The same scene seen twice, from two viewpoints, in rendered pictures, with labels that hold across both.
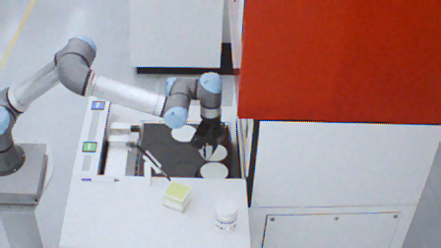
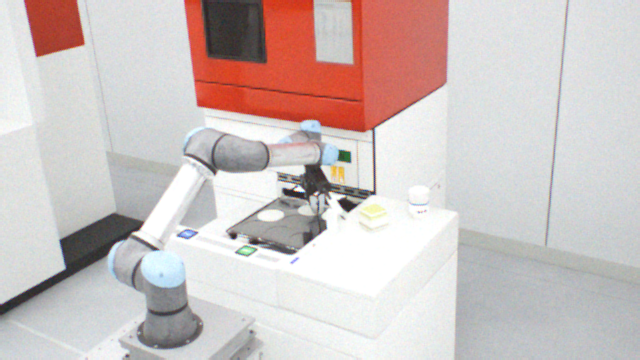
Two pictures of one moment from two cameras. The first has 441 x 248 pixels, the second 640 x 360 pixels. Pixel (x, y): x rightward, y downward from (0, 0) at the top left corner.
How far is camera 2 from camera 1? 1.99 m
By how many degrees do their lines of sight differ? 46
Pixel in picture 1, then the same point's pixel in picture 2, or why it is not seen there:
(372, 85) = (416, 63)
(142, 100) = (306, 149)
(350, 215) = not seen: hidden behind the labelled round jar
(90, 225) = (360, 273)
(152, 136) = (255, 230)
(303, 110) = (391, 106)
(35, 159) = (201, 305)
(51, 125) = not seen: outside the picture
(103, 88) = (278, 150)
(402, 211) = (440, 178)
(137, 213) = (366, 246)
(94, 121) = (207, 242)
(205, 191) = not seen: hidden behind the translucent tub
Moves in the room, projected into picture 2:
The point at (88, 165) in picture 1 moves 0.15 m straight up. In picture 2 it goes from (271, 258) to (268, 216)
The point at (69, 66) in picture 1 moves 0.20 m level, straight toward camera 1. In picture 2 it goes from (241, 142) to (304, 146)
